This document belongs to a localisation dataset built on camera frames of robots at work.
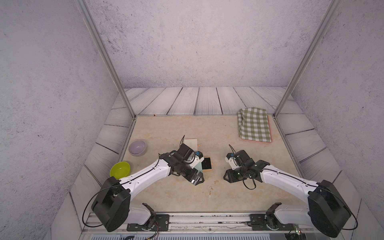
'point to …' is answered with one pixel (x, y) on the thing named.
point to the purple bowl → (137, 147)
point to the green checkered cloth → (253, 124)
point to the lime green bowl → (120, 170)
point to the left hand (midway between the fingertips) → (200, 177)
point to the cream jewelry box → (192, 143)
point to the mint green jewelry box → (199, 167)
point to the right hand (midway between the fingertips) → (227, 177)
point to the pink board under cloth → (263, 141)
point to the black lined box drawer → (206, 165)
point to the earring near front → (210, 194)
